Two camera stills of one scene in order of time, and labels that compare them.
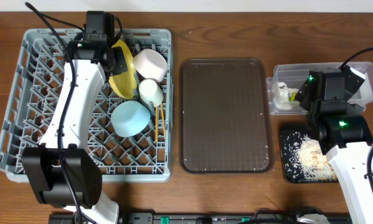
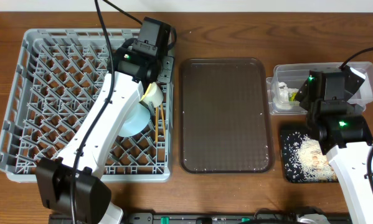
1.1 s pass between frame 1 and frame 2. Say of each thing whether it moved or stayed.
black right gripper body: stayed
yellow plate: moved
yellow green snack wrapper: stayed
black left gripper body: moved
